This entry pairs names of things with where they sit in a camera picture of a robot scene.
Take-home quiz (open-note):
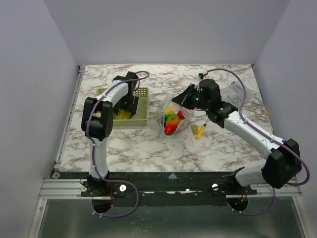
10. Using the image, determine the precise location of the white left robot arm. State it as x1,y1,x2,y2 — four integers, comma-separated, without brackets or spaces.
81,71,140,196

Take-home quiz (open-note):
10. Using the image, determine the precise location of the red tomato toy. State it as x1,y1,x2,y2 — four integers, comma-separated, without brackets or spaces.
177,111,185,120

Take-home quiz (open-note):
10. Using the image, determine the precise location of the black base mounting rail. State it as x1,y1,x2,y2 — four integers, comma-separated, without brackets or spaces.
50,170,257,207

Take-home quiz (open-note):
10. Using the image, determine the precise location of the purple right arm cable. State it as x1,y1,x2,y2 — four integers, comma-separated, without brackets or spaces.
199,68,312,215

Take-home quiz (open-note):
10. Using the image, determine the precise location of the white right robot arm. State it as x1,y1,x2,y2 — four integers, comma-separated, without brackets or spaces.
172,79,302,194

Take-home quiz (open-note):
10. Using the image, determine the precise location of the green perforated plastic basket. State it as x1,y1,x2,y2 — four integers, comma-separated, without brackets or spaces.
93,83,149,127

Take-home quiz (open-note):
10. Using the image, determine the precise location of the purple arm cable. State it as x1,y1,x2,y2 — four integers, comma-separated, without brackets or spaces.
199,68,312,215
84,70,151,219

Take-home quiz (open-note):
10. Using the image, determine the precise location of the yellow hex key set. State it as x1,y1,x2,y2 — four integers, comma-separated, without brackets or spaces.
191,124,199,135

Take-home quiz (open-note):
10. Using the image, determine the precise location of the yellow pear toy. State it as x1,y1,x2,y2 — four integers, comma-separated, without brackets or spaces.
164,107,174,115

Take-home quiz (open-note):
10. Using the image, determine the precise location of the yellow handled screwdriver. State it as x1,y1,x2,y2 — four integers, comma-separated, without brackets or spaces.
196,120,209,139

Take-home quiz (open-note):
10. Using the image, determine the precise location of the clear plastic screw box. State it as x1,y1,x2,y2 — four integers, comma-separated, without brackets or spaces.
220,81,254,108

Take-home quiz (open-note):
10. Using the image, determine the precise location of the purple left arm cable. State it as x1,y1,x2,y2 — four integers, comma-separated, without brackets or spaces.
84,70,151,219

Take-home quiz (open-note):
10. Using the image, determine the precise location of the clear zip top bag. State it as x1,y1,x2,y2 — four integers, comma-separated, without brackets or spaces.
156,93,193,137

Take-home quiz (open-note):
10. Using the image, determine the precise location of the yellow green starfruit toy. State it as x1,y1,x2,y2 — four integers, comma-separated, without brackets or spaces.
117,110,131,120

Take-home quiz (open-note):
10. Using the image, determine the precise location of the green leaf toy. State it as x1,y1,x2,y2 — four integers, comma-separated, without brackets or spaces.
166,114,179,126

